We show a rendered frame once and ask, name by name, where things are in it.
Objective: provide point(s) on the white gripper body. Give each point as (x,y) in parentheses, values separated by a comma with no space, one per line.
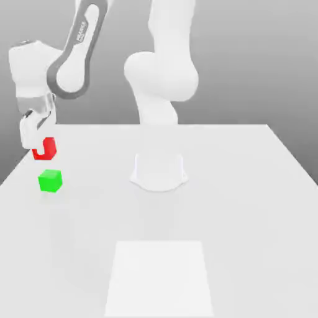
(29,134)

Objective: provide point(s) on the small red cube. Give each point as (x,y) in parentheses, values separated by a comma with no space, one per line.
(49,149)

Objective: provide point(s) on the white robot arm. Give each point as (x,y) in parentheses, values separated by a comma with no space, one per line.
(161,74)

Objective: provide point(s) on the small green cube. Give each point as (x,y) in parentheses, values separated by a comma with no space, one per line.
(49,181)

